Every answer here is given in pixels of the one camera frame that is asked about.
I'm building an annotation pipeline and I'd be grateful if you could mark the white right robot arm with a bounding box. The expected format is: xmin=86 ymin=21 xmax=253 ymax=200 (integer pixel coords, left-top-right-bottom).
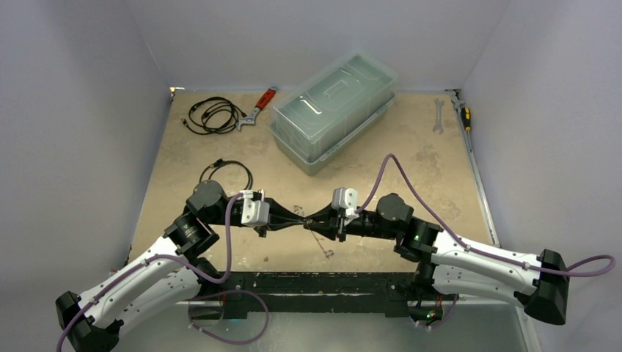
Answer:
xmin=304 ymin=193 xmax=569 ymax=326

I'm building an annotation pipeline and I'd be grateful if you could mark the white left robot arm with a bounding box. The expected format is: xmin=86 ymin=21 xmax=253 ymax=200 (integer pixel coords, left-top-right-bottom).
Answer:
xmin=55 ymin=180 xmax=304 ymax=351

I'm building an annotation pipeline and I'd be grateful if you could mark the clear plastic storage box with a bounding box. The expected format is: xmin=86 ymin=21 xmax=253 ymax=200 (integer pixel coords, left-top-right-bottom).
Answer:
xmin=269 ymin=52 xmax=398 ymax=176

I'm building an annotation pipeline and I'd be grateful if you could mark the silver open end spanner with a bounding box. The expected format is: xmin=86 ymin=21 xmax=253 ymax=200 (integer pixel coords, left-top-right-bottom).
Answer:
xmin=432 ymin=98 xmax=444 ymax=134

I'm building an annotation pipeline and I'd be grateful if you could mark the yellow black screwdriver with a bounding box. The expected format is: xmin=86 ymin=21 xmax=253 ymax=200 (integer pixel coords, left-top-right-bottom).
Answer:
xmin=461 ymin=106 xmax=472 ymax=133

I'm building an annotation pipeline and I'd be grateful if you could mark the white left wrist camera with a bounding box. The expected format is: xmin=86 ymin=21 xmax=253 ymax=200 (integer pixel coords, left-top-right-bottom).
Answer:
xmin=241 ymin=190 xmax=270 ymax=227

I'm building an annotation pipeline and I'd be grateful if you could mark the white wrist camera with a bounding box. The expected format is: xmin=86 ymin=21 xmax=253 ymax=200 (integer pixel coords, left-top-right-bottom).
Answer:
xmin=241 ymin=190 xmax=270 ymax=227
xmin=331 ymin=187 xmax=358 ymax=221

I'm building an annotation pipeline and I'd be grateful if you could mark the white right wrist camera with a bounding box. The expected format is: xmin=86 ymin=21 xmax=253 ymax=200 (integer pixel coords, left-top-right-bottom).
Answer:
xmin=331 ymin=187 xmax=358 ymax=221

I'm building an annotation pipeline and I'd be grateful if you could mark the coiled black usb cable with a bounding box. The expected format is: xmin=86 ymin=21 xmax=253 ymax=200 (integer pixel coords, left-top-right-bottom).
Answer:
xmin=198 ymin=159 xmax=254 ymax=191

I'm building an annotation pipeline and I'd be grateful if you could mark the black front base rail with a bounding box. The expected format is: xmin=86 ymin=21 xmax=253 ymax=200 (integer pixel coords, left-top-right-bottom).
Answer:
xmin=218 ymin=272 xmax=439 ymax=319

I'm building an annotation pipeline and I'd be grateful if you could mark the red handled adjustable wrench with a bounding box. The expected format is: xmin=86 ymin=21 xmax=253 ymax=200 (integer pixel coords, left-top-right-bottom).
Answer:
xmin=236 ymin=87 xmax=278 ymax=131

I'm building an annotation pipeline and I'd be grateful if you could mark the tangled black cable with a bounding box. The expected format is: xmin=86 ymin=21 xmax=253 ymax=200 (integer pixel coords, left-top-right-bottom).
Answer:
xmin=181 ymin=96 xmax=247 ymax=136

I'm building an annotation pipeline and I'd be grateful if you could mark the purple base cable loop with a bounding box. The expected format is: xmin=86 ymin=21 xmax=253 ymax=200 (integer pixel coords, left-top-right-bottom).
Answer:
xmin=187 ymin=290 xmax=269 ymax=346

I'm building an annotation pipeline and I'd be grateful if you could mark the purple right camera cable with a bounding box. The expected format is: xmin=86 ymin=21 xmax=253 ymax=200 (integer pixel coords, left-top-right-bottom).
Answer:
xmin=356 ymin=154 xmax=617 ymax=279

